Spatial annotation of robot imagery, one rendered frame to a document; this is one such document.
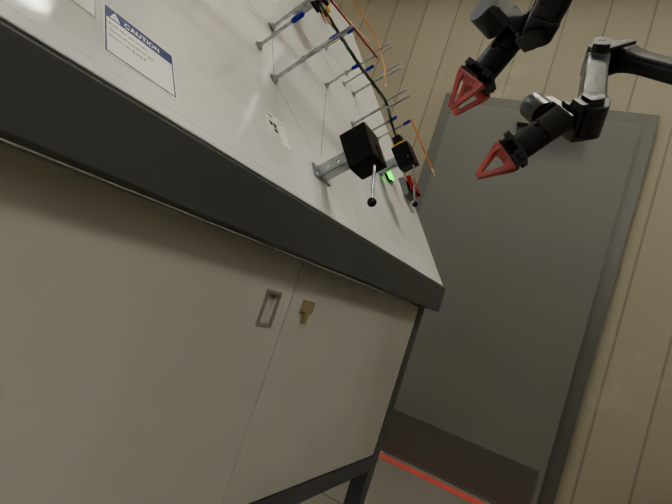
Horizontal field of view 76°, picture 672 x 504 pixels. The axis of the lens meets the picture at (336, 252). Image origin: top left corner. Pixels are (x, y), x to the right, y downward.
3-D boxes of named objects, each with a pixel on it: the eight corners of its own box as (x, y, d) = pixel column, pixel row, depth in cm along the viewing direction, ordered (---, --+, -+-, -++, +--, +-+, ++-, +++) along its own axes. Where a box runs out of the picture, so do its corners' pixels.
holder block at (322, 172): (326, 220, 62) (387, 190, 58) (308, 152, 67) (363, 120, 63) (341, 229, 66) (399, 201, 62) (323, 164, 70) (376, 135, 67)
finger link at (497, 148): (466, 161, 92) (506, 133, 89) (470, 168, 99) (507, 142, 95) (484, 187, 90) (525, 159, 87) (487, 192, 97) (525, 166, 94)
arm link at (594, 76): (615, 36, 110) (601, 80, 117) (590, 35, 112) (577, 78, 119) (614, 99, 82) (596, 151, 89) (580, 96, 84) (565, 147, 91)
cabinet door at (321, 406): (375, 456, 109) (422, 307, 112) (222, 518, 63) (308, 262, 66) (367, 451, 110) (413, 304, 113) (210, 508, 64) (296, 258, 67)
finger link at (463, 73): (436, 95, 93) (466, 58, 90) (442, 105, 100) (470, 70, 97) (460, 113, 91) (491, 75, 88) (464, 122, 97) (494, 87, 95)
